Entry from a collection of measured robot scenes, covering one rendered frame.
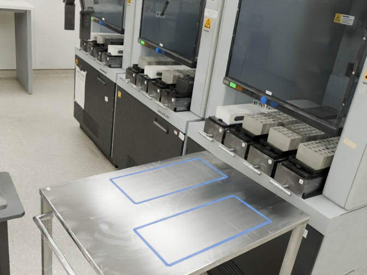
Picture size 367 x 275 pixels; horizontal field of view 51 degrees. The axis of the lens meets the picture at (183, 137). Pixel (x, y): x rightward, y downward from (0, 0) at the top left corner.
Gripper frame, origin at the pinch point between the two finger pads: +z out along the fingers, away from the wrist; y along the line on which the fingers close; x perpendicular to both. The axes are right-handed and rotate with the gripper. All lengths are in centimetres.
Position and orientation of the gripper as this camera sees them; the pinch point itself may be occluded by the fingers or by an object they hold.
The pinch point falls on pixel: (76, 30)
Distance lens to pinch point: 118.2
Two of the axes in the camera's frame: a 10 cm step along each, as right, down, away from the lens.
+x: 8.3, -1.1, 5.4
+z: -1.4, 9.1, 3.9
